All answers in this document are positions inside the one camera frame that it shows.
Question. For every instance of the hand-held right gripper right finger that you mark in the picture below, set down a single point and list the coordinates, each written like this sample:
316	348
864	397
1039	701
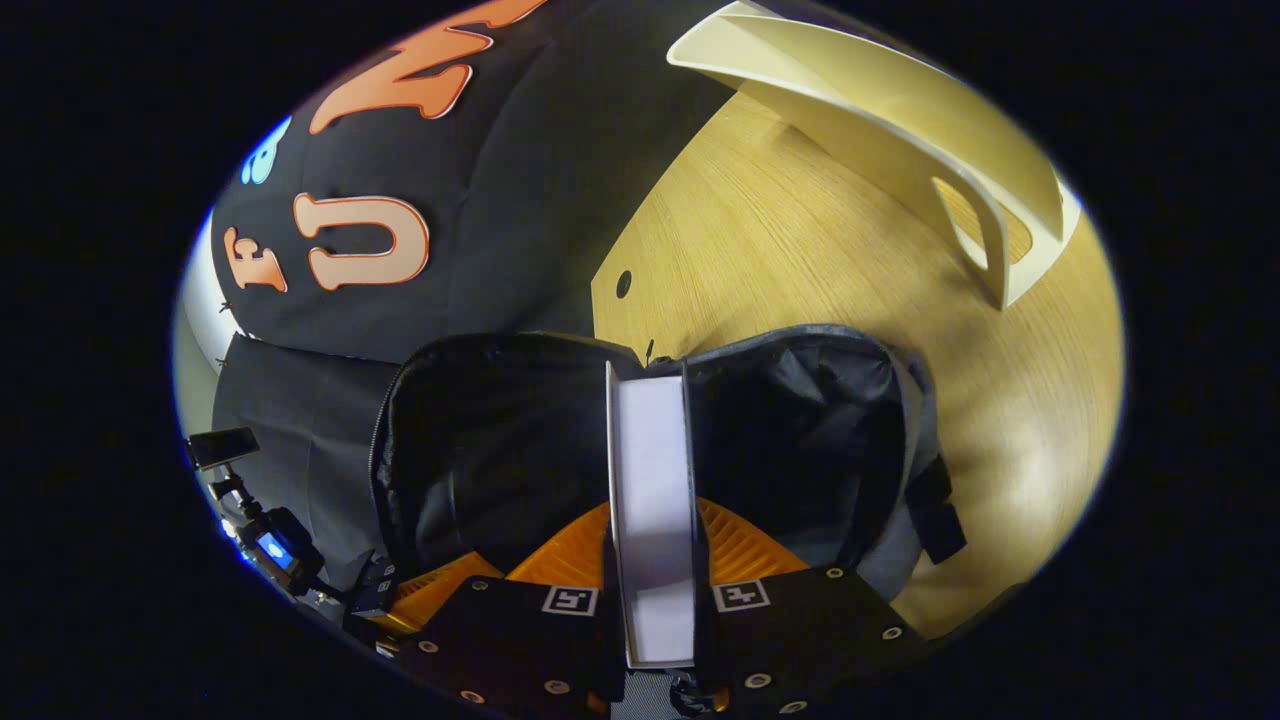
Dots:
800	630

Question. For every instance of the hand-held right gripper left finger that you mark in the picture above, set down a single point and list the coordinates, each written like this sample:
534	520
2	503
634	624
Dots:
520	640

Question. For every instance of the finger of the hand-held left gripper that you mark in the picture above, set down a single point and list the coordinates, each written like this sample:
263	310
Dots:
430	595

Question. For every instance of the dark grey schoolbag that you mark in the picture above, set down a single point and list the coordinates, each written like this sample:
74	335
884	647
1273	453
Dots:
800	430

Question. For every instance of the grey cover book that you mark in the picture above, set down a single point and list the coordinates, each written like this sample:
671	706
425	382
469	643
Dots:
650	480

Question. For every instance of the white plastic bookshelf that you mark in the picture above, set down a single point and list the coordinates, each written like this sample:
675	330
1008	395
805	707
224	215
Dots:
900	100

